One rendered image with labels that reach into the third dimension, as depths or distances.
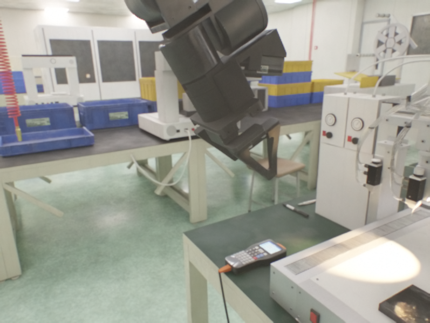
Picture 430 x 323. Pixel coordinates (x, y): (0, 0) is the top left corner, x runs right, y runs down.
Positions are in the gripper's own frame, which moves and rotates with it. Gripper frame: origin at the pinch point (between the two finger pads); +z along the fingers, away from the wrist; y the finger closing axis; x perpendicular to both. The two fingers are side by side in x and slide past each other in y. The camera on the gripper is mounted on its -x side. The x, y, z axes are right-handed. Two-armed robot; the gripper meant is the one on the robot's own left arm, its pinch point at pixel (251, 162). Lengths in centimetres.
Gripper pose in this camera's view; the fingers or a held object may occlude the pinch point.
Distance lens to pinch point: 46.9
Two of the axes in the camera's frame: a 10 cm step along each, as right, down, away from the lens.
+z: 4.8, 7.6, 4.5
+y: -4.0, -2.6, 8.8
